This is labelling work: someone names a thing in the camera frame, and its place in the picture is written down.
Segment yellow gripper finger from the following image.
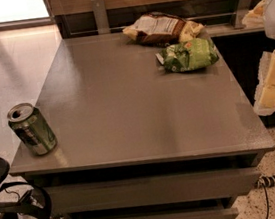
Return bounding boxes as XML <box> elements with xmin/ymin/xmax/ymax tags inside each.
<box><xmin>253</xmin><ymin>50</ymin><xmax>275</xmax><ymax>116</ymax></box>
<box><xmin>242</xmin><ymin>0</ymin><xmax>266</xmax><ymax>28</ymax></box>

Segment brown chip bag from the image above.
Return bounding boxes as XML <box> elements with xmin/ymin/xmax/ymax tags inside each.
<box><xmin>123</xmin><ymin>12</ymin><xmax>203</xmax><ymax>46</ymax></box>

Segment green chip bag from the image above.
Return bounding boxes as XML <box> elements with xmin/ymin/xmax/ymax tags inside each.
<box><xmin>156</xmin><ymin>38</ymin><xmax>219</xmax><ymax>73</ymax></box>

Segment green soda can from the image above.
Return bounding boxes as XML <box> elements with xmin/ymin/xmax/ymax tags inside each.
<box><xmin>7</xmin><ymin>103</ymin><xmax>57</xmax><ymax>156</ymax></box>

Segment grey drawer cabinet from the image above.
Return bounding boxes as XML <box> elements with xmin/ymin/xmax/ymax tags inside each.
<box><xmin>11</xmin><ymin>33</ymin><xmax>274</xmax><ymax>219</ymax></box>

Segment upper grey drawer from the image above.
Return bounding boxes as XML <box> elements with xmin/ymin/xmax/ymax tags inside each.
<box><xmin>46</xmin><ymin>167</ymin><xmax>259</xmax><ymax>214</ymax></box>

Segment bright window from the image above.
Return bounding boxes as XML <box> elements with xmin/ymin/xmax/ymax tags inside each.
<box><xmin>0</xmin><ymin>0</ymin><xmax>49</xmax><ymax>23</ymax></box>

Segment grey wall shelf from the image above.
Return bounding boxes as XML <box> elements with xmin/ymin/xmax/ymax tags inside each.
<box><xmin>205</xmin><ymin>24</ymin><xmax>264</xmax><ymax>37</ymax></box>

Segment black power cable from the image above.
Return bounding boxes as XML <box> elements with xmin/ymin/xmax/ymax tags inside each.
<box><xmin>258</xmin><ymin>178</ymin><xmax>273</xmax><ymax>219</ymax></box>

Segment left metal wall bracket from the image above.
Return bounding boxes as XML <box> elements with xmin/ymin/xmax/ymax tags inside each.
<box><xmin>91</xmin><ymin>0</ymin><xmax>110</xmax><ymax>35</ymax></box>

